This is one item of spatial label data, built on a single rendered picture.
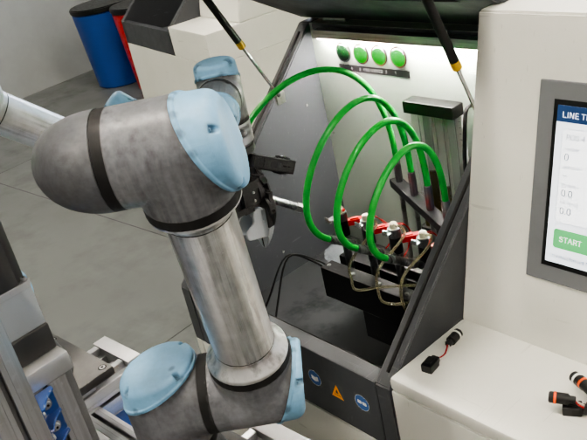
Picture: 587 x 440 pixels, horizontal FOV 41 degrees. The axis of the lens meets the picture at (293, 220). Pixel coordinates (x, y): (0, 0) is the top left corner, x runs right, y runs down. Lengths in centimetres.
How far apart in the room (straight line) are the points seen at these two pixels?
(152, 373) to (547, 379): 68
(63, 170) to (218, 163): 16
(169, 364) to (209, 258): 26
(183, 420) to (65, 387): 25
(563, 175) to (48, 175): 86
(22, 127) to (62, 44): 723
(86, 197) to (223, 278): 20
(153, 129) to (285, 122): 122
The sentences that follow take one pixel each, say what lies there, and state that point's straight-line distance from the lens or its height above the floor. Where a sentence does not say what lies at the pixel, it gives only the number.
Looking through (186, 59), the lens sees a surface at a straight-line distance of 479.
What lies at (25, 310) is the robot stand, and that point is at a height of 134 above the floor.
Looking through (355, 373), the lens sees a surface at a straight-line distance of 155.
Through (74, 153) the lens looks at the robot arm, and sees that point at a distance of 85.
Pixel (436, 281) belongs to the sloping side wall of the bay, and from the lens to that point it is 150.
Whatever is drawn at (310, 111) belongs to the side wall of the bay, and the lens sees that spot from 208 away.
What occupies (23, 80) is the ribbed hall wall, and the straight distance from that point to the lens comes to 850.
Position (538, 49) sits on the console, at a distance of 140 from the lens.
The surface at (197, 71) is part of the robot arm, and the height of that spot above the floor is 157.
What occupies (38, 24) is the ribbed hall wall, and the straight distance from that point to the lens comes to 857.
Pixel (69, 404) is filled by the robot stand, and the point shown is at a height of 117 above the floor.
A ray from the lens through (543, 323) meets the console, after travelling 149.
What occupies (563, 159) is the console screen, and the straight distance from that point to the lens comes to 139.
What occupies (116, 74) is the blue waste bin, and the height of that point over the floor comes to 13.
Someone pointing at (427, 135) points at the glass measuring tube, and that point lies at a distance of 185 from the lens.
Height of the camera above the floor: 190
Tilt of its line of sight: 26 degrees down
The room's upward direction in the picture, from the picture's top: 13 degrees counter-clockwise
